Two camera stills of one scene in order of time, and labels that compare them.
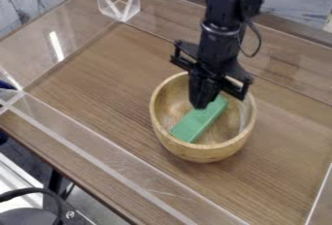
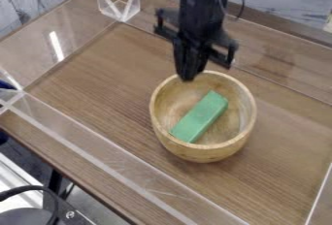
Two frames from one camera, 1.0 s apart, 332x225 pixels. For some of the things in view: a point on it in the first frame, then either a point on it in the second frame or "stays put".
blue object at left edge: [5, 84] stays put
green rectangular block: [198, 119] stays put
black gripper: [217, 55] to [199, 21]
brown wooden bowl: [226, 135] stays put
